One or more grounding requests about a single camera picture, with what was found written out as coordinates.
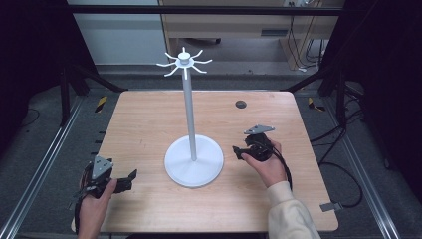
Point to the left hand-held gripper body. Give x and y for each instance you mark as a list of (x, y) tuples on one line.
[(101, 167)]

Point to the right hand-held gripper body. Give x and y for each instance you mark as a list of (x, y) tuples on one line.
[(260, 146)]

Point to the person's right hand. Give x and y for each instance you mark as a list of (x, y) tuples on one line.
[(270, 169)]

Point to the person's left hand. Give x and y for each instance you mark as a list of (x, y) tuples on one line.
[(91, 212)]

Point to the dark round table grommet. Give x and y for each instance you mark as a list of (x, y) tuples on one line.
[(241, 104)]

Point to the yellow black tape strip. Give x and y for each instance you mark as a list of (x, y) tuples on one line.
[(101, 103), (314, 104)]

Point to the white hook stand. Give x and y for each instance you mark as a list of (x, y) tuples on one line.
[(189, 106)]

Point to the black metal stand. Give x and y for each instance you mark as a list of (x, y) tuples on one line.
[(340, 96), (65, 96)]

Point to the light wooden desk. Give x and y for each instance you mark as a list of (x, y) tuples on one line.
[(225, 25)]

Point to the white cabinet panel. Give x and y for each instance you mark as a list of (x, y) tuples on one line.
[(119, 40)]

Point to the black curtain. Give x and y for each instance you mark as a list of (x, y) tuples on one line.
[(30, 49), (384, 66)]

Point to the black horizontal bar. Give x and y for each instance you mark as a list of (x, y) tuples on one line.
[(199, 10)]

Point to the aluminium floor rail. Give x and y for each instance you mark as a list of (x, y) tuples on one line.
[(43, 159), (382, 219)]

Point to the grey metal bracket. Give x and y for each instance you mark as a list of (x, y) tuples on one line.
[(330, 207)]

